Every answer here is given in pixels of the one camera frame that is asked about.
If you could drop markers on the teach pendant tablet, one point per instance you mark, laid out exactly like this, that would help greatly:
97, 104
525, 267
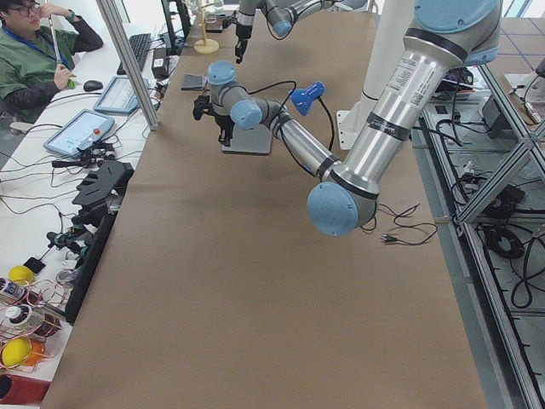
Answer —
117, 98
79, 133

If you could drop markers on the black computer mouse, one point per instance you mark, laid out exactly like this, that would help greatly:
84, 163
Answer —
92, 85

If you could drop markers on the person in green shirt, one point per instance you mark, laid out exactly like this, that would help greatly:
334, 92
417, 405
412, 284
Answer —
37, 46

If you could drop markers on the black tool holder rack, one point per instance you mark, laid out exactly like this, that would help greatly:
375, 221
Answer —
112, 175

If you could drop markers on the dark wooden tray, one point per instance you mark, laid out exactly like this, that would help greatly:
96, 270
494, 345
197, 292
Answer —
214, 23

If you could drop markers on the aluminium frame rail structure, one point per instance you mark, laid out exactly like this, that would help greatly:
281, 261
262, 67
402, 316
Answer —
484, 168

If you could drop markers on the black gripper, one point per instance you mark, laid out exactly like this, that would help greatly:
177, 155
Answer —
222, 122
241, 34

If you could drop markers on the grey felt pouch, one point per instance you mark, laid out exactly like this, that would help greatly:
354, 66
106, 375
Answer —
194, 82

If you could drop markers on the black power adapter box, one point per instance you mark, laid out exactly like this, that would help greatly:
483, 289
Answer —
160, 63

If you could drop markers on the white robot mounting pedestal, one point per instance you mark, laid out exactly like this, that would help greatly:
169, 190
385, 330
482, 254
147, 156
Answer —
387, 49

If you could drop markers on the black keyboard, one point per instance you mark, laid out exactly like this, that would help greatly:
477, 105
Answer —
140, 45

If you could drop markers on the grey laptop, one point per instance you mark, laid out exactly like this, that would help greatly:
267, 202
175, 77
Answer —
257, 141

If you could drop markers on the upper teach pendant tablet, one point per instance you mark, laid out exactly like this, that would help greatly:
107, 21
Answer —
117, 98

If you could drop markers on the lower teach pendant tablet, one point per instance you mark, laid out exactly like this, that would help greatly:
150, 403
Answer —
79, 133

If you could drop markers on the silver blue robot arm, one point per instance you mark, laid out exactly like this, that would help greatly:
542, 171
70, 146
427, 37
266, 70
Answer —
442, 35
281, 17

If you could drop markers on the blue desk lamp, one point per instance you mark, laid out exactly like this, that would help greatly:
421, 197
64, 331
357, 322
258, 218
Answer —
303, 99

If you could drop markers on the wooden mug tree stand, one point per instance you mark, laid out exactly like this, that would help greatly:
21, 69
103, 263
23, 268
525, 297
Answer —
198, 38

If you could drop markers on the copper wire basket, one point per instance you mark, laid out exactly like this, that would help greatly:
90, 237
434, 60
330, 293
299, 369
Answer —
35, 311

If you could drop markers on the yellow ball in basket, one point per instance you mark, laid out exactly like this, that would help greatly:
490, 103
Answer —
17, 352

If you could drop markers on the aluminium frame post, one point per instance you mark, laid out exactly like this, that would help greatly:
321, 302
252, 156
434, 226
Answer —
114, 25

